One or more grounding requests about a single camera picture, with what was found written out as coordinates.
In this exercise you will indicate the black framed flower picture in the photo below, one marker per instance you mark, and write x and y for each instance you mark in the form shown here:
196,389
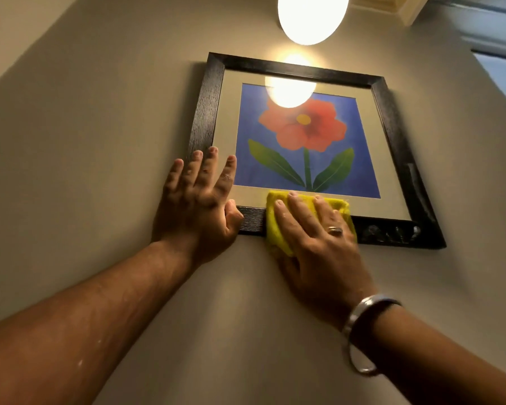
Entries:
308,143

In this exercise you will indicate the person's right middle finger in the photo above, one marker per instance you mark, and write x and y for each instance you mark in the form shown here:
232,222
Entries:
305,215

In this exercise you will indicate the person's left forearm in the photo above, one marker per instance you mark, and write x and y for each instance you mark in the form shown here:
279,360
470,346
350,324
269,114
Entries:
80,333

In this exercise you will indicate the person's right forearm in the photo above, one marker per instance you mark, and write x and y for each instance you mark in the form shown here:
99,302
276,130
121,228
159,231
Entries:
442,358

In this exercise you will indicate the person's left little finger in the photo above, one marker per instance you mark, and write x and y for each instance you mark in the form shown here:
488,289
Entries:
173,175

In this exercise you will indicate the person's right little finger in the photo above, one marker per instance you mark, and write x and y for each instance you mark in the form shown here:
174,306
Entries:
343,225

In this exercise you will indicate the person's left thumb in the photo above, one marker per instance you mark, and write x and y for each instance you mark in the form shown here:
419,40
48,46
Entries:
234,215

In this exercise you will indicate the yellow cleaning cloth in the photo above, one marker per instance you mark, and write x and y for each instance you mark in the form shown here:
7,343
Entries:
278,223

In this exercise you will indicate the round glowing ceiling lamp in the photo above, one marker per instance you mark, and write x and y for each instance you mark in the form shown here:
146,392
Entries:
312,12

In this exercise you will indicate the person's left hand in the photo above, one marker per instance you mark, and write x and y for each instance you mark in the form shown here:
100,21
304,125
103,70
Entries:
194,219

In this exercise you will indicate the person's right hand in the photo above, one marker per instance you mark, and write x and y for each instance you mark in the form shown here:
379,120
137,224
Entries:
320,265

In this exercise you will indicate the person's left middle finger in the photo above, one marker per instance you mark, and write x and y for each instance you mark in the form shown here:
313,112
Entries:
208,164

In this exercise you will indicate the silver bangle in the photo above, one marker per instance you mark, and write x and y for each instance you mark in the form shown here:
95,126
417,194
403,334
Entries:
358,333

